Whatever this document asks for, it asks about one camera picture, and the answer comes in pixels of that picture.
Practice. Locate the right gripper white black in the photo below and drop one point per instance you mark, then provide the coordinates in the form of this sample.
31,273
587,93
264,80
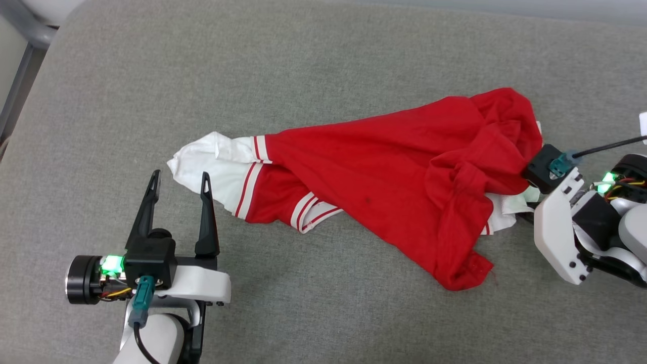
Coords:
556,232

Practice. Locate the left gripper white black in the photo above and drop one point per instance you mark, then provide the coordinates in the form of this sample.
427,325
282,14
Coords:
202,285

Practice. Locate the red white basketball jersey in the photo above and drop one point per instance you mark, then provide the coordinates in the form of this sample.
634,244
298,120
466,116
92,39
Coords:
379,177

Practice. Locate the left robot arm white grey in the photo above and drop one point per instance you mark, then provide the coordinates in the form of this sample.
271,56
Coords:
156,338

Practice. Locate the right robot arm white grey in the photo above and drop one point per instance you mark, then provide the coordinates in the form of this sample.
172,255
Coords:
634,227

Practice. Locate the white rounded plastic object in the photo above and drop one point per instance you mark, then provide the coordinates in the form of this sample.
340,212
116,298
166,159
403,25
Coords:
50,7

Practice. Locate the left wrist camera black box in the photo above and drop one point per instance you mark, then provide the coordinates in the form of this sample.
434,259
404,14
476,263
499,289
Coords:
150,260

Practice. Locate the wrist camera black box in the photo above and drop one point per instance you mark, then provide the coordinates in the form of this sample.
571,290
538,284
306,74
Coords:
150,260
538,169

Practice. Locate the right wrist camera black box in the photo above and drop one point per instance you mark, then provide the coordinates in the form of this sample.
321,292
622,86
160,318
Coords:
538,169

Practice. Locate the grey metal frame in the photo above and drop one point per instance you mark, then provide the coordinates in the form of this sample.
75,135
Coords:
22,76

